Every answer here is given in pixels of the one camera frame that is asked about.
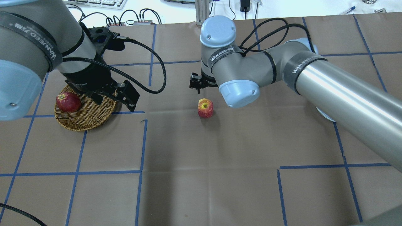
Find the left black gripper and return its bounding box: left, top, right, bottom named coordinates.
left=64, top=61, right=140, bottom=112

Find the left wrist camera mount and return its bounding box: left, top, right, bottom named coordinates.
left=79, top=22, right=125, bottom=56

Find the aluminium frame post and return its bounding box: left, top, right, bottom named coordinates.
left=195, top=0, right=210, bottom=26

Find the woven wicker basket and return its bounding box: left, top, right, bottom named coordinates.
left=54, top=94, right=117, bottom=131

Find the white keyboard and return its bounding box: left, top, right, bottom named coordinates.
left=62, top=0, right=128, bottom=10

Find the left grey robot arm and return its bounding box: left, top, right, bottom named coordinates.
left=0, top=0, right=139, bottom=121

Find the light blue plate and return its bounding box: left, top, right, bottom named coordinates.
left=316, top=107, right=336, bottom=123

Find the blue white pen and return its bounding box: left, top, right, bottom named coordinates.
left=338, top=6, right=356, bottom=15

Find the black power adapter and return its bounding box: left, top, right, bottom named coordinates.
left=240, top=0, right=251, bottom=13

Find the black braided cable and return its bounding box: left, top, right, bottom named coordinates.
left=61, top=35, right=167, bottom=94

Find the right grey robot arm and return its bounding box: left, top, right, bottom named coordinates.
left=190, top=16, right=402, bottom=171

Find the dark red apple in basket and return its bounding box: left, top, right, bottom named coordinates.
left=56, top=92, right=82, bottom=112

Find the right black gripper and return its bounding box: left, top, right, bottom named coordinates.
left=189, top=70, right=219, bottom=94

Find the red yellow apple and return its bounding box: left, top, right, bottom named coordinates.
left=197, top=98, right=214, bottom=118

